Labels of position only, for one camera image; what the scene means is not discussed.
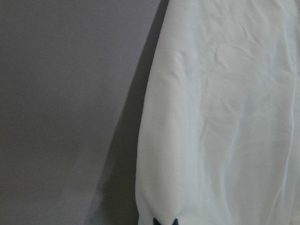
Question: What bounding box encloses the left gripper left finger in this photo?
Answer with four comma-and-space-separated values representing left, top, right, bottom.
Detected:
153, 218, 161, 225

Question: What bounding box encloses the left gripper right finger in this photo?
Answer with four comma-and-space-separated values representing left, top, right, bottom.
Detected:
172, 218, 179, 225

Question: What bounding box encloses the beige long sleeve printed shirt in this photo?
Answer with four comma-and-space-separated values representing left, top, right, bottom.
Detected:
135, 0, 300, 225

